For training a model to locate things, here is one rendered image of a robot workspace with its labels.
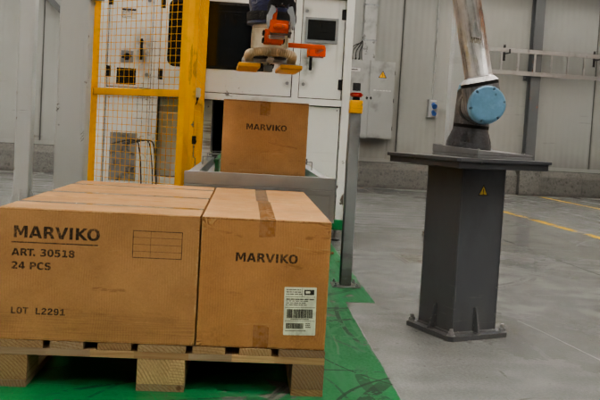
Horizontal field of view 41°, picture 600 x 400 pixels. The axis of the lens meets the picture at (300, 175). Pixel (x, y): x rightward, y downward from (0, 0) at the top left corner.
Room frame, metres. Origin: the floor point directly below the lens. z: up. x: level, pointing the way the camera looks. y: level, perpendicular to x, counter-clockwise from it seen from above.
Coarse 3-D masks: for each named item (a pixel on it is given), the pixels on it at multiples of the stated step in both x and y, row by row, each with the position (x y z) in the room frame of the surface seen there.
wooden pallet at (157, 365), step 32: (0, 352) 2.37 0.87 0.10; (32, 352) 2.37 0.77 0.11; (64, 352) 2.38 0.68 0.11; (96, 352) 2.39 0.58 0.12; (128, 352) 2.39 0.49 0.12; (160, 352) 2.40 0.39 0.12; (192, 352) 2.41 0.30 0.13; (224, 352) 2.42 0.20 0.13; (256, 352) 2.42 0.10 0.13; (288, 352) 2.43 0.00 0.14; (320, 352) 2.44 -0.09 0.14; (0, 384) 2.37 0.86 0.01; (160, 384) 2.40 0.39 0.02; (288, 384) 2.52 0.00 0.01; (320, 384) 2.44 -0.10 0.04
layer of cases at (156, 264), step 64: (64, 192) 2.93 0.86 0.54; (128, 192) 3.08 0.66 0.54; (192, 192) 3.26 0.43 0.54; (256, 192) 3.45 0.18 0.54; (0, 256) 2.37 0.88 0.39; (64, 256) 2.38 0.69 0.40; (128, 256) 2.40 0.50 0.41; (192, 256) 2.41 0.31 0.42; (256, 256) 2.42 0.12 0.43; (320, 256) 2.44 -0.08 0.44; (0, 320) 2.37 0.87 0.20; (64, 320) 2.38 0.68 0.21; (128, 320) 2.40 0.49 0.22; (192, 320) 2.41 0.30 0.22; (256, 320) 2.42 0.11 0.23; (320, 320) 2.44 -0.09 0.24
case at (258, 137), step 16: (224, 112) 3.75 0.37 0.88; (240, 112) 3.75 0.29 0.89; (256, 112) 3.76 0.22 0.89; (272, 112) 3.76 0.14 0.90; (288, 112) 3.77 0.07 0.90; (304, 112) 3.77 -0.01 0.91; (224, 128) 3.75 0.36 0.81; (240, 128) 3.75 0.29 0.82; (256, 128) 3.76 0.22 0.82; (272, 128) 3.76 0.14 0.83; (288, 128) 3.77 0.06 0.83; (304, 128) 3.77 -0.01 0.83; (224, 144) 3.75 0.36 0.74; (240, 144) 3.75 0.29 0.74; (256, 144) 3.76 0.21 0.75; (272, 144) 3.76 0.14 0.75; (288, 144) 3.77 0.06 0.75; (304, 144) 3.78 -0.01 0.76; (224, 160) 3.75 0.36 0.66; (240, 160) 3.75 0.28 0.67; (256, 160) 3.76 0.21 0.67; (272, 160) 3.76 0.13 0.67; (288, 160) 3.77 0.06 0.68; (304, 160) 3.78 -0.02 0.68; (304, 176) 3.78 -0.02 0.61
